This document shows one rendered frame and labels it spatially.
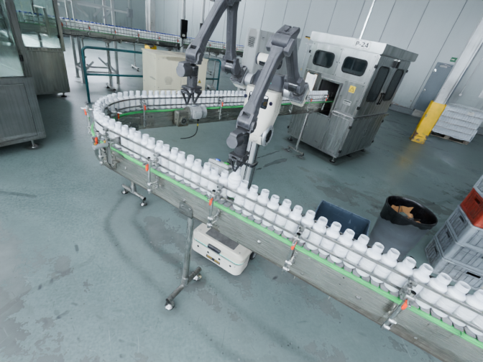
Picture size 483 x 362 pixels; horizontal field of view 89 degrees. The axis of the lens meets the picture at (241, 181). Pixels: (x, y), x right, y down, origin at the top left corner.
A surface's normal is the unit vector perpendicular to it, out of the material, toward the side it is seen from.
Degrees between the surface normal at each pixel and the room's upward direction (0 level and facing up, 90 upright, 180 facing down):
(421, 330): 90
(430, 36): 90
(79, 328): 0
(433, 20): 90
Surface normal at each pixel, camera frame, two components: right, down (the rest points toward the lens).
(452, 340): -0.50, 0.37
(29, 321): 0.18, -0.84
